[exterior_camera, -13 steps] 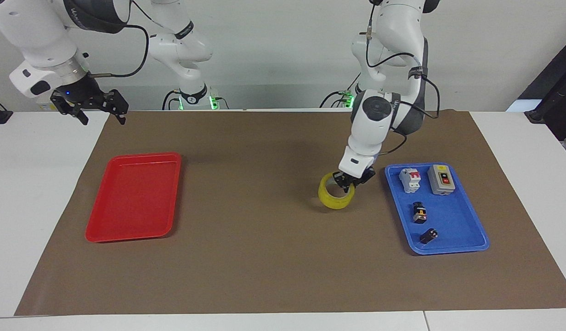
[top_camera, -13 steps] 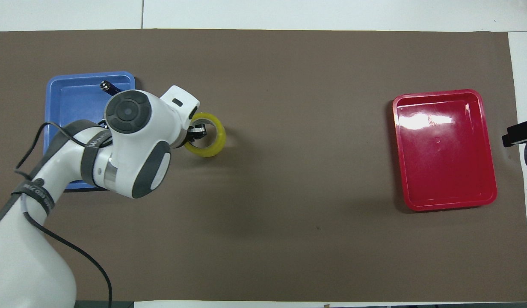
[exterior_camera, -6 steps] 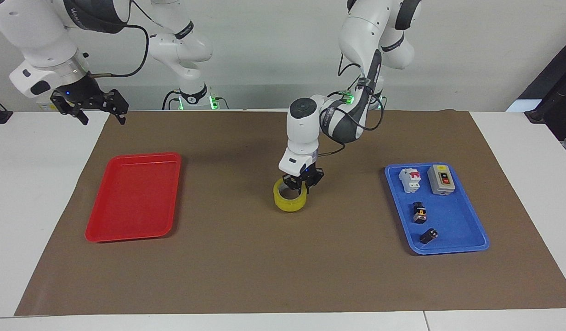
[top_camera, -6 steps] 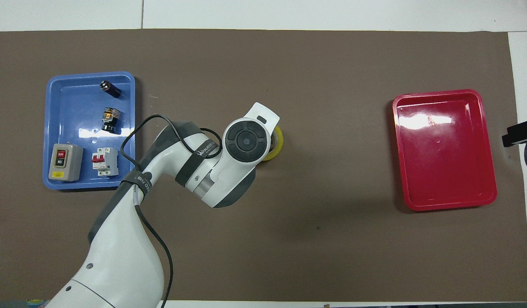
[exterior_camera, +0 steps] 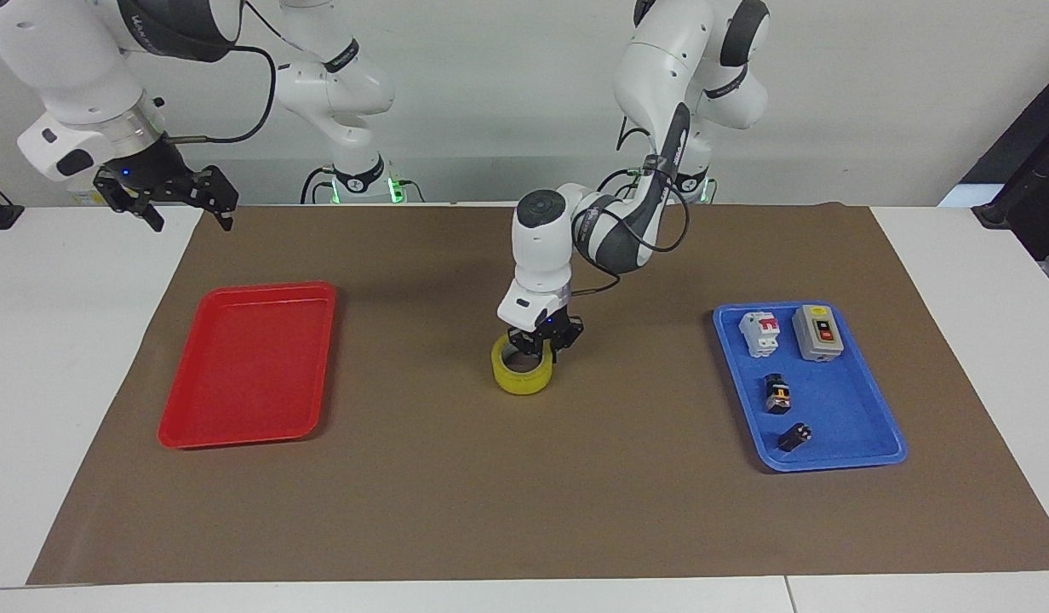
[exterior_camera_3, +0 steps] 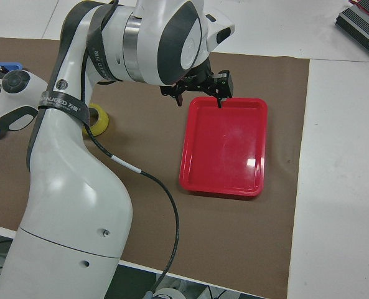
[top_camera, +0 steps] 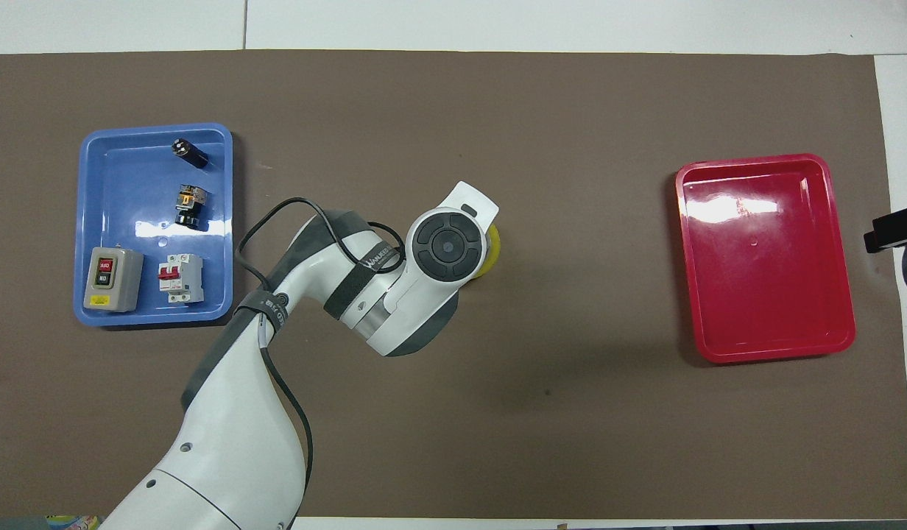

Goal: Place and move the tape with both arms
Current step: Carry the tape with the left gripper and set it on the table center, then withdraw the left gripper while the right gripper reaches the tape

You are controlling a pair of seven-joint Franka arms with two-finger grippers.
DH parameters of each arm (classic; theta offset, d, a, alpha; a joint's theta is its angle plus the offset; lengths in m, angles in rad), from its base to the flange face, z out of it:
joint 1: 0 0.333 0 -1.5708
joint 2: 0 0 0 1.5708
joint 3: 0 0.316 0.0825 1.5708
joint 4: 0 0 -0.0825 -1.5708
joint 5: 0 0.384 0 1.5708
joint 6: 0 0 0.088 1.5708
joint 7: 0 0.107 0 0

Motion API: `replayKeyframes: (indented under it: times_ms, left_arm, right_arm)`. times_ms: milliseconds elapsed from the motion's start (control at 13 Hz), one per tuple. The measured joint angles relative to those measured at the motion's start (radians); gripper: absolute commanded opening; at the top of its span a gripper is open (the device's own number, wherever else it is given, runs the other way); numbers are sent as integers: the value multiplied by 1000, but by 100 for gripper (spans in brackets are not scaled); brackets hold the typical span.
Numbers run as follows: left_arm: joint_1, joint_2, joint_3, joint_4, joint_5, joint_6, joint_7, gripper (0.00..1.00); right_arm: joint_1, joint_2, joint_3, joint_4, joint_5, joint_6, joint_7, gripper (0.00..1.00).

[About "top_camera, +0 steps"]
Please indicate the yellow tape roll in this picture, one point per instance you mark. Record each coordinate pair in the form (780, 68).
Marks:
(492, 254)

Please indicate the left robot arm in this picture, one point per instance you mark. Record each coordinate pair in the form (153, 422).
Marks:
(233, 434)

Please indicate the white circuit breaker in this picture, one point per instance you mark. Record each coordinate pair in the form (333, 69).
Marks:
(180, 277)

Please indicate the small black cylindrical part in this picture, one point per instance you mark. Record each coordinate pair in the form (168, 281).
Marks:
(190, 152)

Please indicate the red plastic tray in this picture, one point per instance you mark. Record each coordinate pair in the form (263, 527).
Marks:
(763, 258)

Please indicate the blue plastic tray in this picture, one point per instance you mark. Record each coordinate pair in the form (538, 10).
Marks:
(122, 184)

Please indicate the black push button switch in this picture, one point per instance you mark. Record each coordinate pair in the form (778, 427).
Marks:
(190, 205)

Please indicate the grey switch box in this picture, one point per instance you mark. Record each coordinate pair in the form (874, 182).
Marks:
(114, 279)

